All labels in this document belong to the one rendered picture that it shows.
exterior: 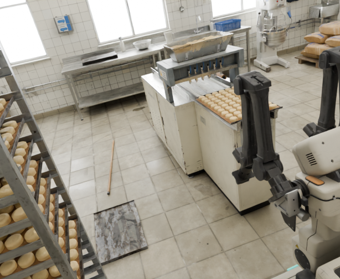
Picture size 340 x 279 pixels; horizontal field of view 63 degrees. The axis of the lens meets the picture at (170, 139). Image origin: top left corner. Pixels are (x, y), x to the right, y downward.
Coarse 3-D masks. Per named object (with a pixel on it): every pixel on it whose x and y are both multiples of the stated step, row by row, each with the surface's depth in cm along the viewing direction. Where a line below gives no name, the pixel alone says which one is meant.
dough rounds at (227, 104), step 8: (232, 88) 234; (200, 96) 229; (208, 96) 228; (216, 96) 225; (224, 96) 221; (232, 96) 217; (208, 104) 213; (216, 104) 209; (224, 104) 206; (232, 104) 204; (240, 104) 203; (272, 104) 192; (216, 112) 201; (224, 112) 194; (232, 112) 194; (240, 112) 190; (232, 120) 183
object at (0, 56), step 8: (0, 56) 97; (0, 64) 98; (8, 64) 99; (8, 80) 101; (16, 80) 103; (16, 88) 103; (24, 104) 106; (24, 112) 107; (32, 128) 110; (40, 144) 114; (40, 152) 115; (48, 160) 118; (48, 168) 119; (56, 168) 122; (56, 184) 124; (64, 184) 128; (64, 200) 128; (72, 208) 131; (80, 224) 137; (88, 248) 144; (96, 256) 149; (104, 272) 157
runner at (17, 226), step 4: (44, 216) 81; (20, 220) 79; (24, 220) 79; (28, 220) 80; (12, 224) 79; (16, 224) 79; (20, 224) 79; (24, 224) 80; (28, 224) 80; (0, 228) 78; (4, 228) 78; (8, 228) 79; (12, 228) 79; (16, 228) 79; (20, 228) 80; (24, 228) 80; (0, 232) 78; (4, 232) 79; (8, 232) 79; (12, 232) 80; (0, 236) 79
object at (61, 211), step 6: (60, 210) 124; (60, 216) 122; (60, 222) 117; (60, 228) 114; (60, 234) 112; (60, 240) 108; (60, 246) 106; (42, 270) 97; (48, 270) 99; (54, 270) 96; (30, 276) 98; (36, 276) 95; (42, 276) 94; (48, 276) 96; (54, 276) 95
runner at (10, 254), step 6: (24, 246) 83; (30, 246) 84; (36, 246) 84; (42, 246) 85; (6, 252) 82; (12, 252) 82; (18, 252) 83; (24, 252) 84; (0, 258) 82; (6, 258) 82; (12, 258) 83
